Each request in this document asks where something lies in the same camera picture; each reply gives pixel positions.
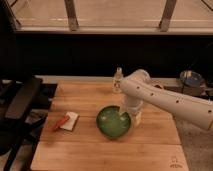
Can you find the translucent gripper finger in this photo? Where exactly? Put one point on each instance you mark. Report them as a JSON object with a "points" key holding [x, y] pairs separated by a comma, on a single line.
{"points": [[137, 118], [122, 110]]}

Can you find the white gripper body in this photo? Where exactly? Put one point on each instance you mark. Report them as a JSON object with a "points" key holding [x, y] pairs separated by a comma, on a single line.
{"points": [[132, 105]]}

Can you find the green ceramic bowl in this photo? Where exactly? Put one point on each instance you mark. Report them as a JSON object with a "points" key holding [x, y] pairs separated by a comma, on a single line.
{"points": [[112, 124]]}

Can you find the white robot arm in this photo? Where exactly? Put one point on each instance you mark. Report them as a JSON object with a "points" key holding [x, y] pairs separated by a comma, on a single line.
{"points": [[137, 90]]}

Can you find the clear plastic bottle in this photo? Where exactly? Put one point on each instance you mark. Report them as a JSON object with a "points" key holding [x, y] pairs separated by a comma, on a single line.
{"points": [[117, 79]]}

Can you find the white sponge block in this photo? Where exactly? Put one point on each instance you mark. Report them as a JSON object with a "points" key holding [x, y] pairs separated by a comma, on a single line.
{"points": [[72, 120]]}

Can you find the round metal tin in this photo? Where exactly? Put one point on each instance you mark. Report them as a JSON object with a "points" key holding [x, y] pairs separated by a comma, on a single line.
{"points": [[191, 78]]}

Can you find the black office chair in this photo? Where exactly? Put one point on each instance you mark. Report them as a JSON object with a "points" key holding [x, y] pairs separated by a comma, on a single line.
{"points": [[13, 127]]}

